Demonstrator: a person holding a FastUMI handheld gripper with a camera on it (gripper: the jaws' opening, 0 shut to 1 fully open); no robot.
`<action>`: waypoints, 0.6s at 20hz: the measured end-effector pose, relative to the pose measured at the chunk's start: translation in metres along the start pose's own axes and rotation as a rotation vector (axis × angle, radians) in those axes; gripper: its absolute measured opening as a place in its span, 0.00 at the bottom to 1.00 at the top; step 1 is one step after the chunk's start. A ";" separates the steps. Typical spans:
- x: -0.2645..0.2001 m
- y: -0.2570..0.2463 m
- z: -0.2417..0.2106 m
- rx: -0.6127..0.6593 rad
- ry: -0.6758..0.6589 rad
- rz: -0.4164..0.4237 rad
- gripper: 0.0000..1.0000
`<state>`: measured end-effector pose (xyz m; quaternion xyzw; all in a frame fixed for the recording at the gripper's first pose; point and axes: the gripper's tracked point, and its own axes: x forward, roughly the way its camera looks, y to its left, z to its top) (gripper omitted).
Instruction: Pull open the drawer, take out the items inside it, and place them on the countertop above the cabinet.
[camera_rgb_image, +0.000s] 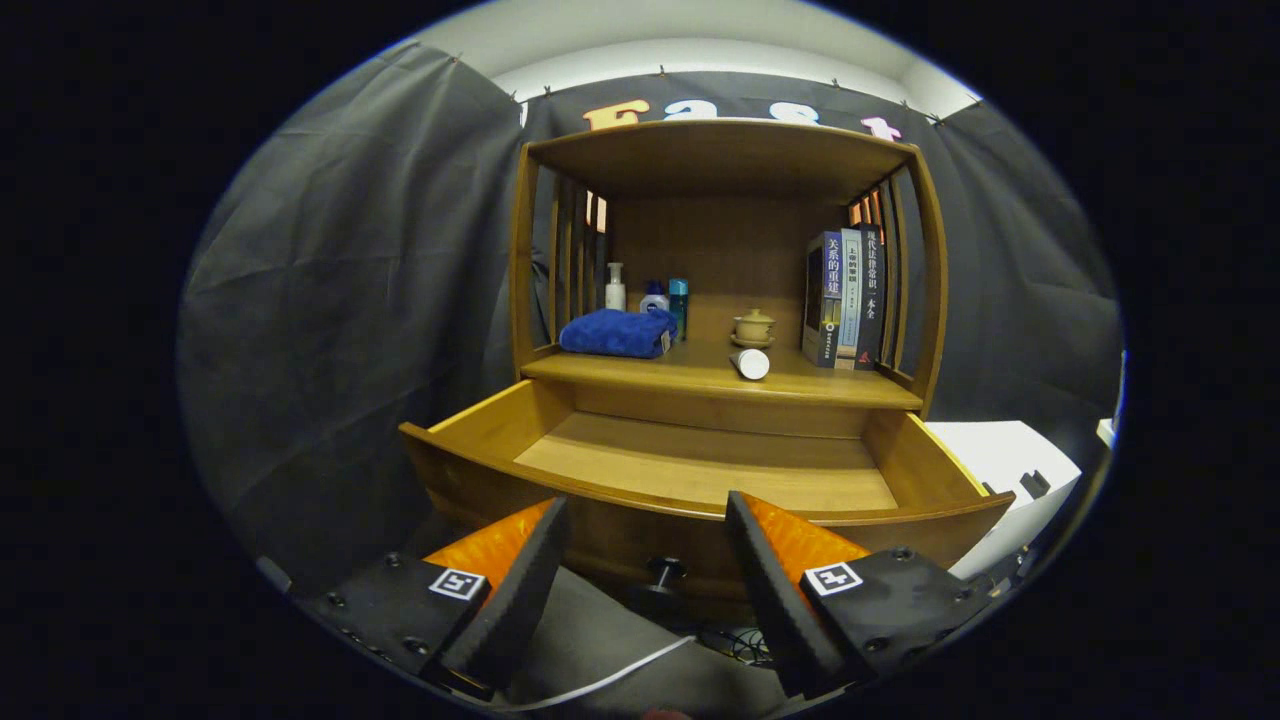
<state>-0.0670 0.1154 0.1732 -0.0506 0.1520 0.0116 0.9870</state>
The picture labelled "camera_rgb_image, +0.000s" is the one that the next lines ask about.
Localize white cable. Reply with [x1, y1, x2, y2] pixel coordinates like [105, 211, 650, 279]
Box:
[500, 633, 698, 713]

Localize blue folded towel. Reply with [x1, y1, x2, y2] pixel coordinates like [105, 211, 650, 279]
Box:
[559, 307, 679, 360]

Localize white furniture with black handles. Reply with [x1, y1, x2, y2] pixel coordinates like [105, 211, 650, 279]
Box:
[925, 420, 1084, 581]

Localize wooden cabinet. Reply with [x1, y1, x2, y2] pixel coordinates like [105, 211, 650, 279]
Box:
[508, 118, 949, 421]

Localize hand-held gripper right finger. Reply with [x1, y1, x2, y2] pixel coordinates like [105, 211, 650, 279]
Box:
[724, 490, 1001, 701]

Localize light grey book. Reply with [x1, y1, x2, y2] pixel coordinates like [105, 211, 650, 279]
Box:
[838, 228, 866, 372]

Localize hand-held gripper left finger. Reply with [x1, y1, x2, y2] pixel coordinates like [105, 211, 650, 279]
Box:
[295, 495, 571, 701]

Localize wooden countertop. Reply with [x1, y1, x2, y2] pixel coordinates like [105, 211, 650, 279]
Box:
[520, 338, 923, 411]

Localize wooden drawer with black knob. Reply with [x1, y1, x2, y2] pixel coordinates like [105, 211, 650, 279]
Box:
[398, 378, 1016, 626]

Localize black floor cables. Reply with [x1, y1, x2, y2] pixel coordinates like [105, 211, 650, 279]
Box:
[695, 625, 771, 666]

